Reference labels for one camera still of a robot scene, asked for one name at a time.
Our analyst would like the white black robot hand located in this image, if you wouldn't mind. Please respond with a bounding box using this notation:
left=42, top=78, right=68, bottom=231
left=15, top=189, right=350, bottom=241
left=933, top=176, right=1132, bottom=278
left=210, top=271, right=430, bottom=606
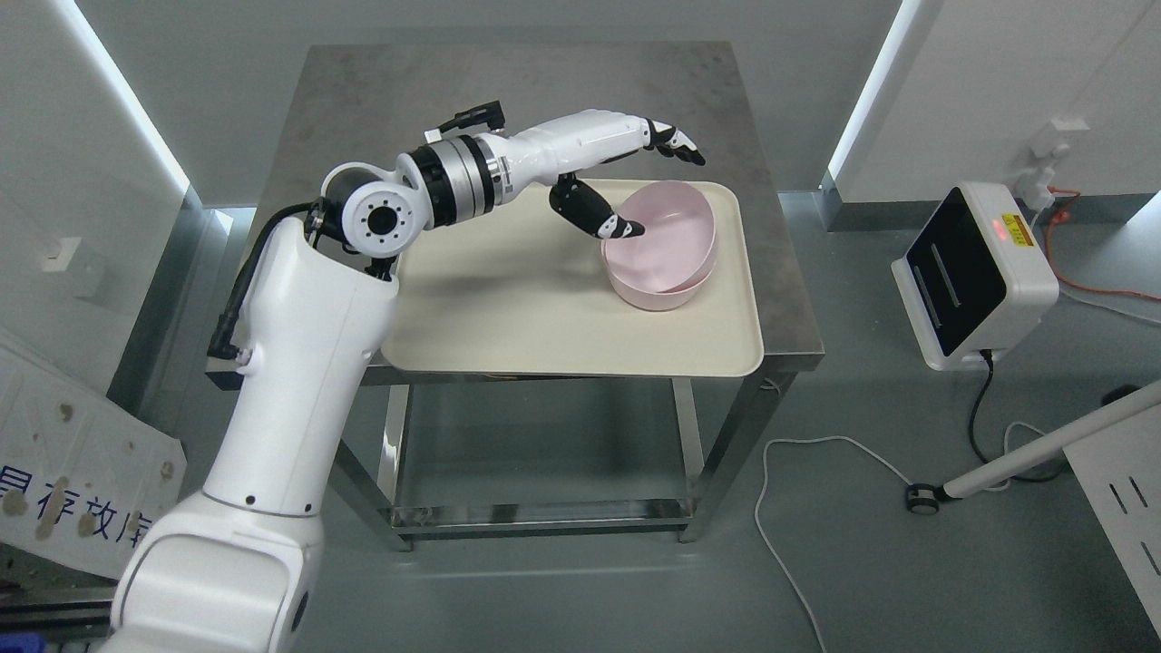
left=493, top=109, right=706, bottom=239

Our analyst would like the pink bowl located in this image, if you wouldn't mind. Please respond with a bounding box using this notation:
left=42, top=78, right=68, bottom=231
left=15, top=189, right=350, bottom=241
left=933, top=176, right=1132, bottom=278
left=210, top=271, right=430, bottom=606
left=600, top=241, right=717, bottom=311
left=601, top=180, right=717, bottom=294

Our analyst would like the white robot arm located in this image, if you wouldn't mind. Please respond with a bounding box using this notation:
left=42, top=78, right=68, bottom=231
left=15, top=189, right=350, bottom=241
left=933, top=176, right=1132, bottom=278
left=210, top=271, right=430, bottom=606
left=103, top=101, right=510, bottom=652

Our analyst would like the cream plastic tray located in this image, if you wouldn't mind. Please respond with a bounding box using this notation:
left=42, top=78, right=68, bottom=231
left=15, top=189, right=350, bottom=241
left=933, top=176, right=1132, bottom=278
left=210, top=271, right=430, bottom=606
left=382, top=181, right=766, bottom=376

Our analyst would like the steel table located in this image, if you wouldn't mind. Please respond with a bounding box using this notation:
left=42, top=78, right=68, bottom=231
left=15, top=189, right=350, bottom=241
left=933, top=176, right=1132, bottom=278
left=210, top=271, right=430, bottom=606
left=205, top=42, right=824, bottom=551

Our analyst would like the white black box device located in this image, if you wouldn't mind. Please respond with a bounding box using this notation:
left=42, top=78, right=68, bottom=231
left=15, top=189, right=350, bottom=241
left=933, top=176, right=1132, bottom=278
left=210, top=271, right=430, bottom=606
left=889, top=181, right=1060, bottom=372

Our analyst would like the white stand leg with caster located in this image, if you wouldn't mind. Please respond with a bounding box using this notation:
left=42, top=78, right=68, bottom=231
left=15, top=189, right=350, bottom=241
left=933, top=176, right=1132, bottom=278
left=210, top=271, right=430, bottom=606
left=904, top=380, right=1160, bottom=515

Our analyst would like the white sign board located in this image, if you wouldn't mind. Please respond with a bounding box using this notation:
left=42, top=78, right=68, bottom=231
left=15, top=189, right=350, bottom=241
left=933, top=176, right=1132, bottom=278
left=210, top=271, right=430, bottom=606
left=1, top=332, right=187, bottom=580

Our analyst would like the white perforated panel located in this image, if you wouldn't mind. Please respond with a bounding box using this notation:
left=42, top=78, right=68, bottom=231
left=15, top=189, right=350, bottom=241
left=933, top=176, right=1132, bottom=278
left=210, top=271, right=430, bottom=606
left=1063, top=421, right=1160, bottom=631

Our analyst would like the white floor cable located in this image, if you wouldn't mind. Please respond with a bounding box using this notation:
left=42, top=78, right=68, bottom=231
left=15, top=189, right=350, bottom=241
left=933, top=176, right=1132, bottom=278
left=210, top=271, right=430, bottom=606
left=753, top=423, right=1050, bottom=653

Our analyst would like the black power cable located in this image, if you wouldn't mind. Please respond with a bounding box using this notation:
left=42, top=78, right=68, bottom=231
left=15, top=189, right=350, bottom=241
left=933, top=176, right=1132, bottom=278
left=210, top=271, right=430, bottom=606
left=964, top=352, right=1068, bottom=483

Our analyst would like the white wall socket plug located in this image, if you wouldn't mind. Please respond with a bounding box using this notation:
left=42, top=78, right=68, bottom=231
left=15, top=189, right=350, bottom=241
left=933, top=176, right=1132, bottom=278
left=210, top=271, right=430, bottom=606
left=1014, top=116, right=1090, bottom=211

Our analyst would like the orange cable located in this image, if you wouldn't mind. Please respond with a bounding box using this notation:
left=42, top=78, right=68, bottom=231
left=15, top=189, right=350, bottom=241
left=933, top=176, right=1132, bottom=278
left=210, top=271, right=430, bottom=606
left=1043, top=189, right=1161, bottom=304

